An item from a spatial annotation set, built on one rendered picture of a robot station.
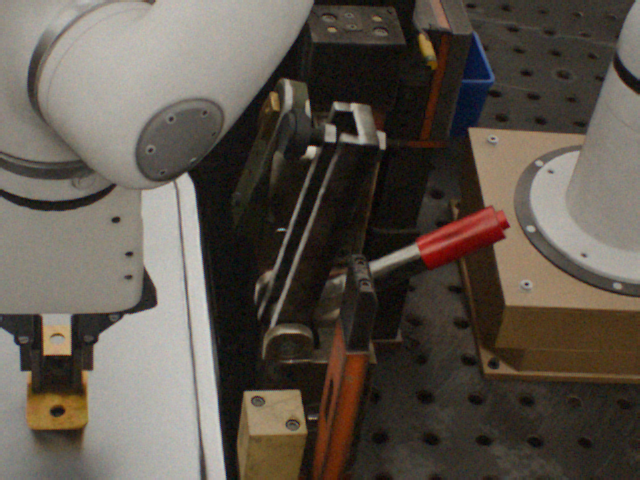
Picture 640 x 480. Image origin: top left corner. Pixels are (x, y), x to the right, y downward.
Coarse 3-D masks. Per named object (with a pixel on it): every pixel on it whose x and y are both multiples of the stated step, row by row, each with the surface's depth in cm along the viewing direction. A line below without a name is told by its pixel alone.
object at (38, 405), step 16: (48, 336) 86; (64, 336) 86; (48, 352) 85; (64, 352) 85; (48, 368) 83; (64, 368) 83; (48, 384) 83; (64, 384) 83; (32, 400) 82; (48, 400) 82; (64, 400) 82; (80, 400) 82; (32, 416) 81; (48, 416) 81; (64, 416) 81; (80, 416) 81
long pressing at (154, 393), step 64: (192, 192) 99; (192, 256) 94; (64, 320) 89; (128, 320) 89; (192, 320) 90; (0, 384) 84; (128, 384) 85; (192, 384) 86; (0, 448) 80; (64, 448) 81; (128, 448) 81; (192, 448) 82
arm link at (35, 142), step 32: (0, 0) 61; (32, 0) 60; (64, 0) 60; (96, 0) 61; (0, 32) 62; (32, 32) 61; (0, 64) 63; (32, 64) 61; (0, 96) 64; (32, 96) 62; (0, 128) 66; (32, 128) 65; (32, 160) 67; (64, 160) 67
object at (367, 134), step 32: (288, 128) 72; (320, 128) 74; (352, 128) 73; (288, 160) 73; (320, 160) 76; (352, 160) 72; (320, 192) 74; (352, 192) 74; (320, 224) 75; (288, 256) 81; (320, 256) 77; (288, 288) 79; (320, 288) 79; (288, 320) 80
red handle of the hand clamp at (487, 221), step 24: (480, 216) 79; (504, 216) 79; (432, 240) 80; (456, 240) 79; (480, 240) 79; (384, 264) 81; (408, 264) 80; (432, 264) 80; (336, 288) 81; (384, 288) 81
